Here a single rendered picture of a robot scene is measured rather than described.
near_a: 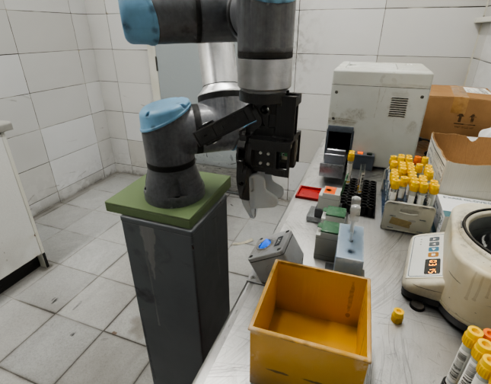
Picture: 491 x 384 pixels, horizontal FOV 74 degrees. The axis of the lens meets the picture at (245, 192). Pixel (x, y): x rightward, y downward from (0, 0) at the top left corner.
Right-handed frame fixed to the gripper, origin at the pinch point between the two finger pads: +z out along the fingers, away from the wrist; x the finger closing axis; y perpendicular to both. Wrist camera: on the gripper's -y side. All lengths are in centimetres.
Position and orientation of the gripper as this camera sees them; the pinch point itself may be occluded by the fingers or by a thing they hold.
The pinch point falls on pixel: (249, 209)
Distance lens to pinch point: 55.9
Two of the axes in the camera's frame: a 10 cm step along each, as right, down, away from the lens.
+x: 3.5, -4.2, 8.4
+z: 0.0, 8.9, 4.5
